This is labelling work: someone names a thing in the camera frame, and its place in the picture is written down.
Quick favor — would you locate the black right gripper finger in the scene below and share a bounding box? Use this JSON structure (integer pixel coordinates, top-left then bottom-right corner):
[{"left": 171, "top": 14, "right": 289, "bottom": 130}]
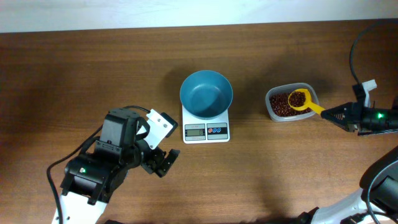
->
[
  {"left": 321, "top": 111, "right": 354, "bottom": 133},
  {"left": 326, "top": 102, "right": 354, "bottom": 116}
]

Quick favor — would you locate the yellow plastic measuring scoop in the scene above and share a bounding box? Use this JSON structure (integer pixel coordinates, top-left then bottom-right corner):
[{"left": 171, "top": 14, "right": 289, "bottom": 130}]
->
[{"left": 288, "top": 88, "right": 325, "bottom": 114}]

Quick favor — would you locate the clear container of red beans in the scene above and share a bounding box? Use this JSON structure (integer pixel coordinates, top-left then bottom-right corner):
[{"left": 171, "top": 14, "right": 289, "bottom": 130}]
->
[{"left": 265, "top": 83, "right": 319, "bottom": 122}]

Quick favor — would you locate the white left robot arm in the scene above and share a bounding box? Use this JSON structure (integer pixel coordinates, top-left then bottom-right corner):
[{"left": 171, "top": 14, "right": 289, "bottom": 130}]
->
[{"left": 52, "top": 106, "right": 180, "bottom": 223}]

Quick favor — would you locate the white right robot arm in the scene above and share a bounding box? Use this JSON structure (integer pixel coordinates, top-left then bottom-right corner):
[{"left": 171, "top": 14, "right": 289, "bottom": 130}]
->
[{"left": 293, "top": 96, "right": 397, "bottom": 223}]

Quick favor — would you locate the white digital kitchen scale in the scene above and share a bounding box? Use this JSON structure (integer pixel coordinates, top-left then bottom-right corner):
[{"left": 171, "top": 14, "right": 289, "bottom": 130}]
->
[{"left": 182, "top": 107, "right": 230, "bottom": 144}]

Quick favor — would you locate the blue-grey bowl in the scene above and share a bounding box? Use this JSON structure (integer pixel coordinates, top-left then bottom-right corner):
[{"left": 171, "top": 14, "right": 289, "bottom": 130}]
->
[{"left": 180, "top": 70, "right": 234, "bottom": 119}]

